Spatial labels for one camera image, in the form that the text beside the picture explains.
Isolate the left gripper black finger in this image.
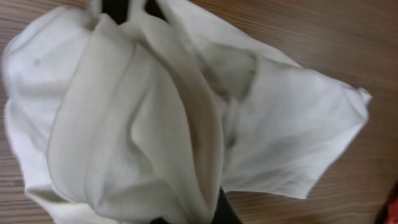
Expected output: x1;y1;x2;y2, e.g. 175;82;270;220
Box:
212;187;243;224

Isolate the white t-shirt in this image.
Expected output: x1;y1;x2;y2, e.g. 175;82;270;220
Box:
2;1;371;223

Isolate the red t-shirt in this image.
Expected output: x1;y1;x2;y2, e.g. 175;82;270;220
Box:
384;198;398;224

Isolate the black folded garment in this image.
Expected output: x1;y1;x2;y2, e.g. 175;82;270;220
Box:
99;0;167;25

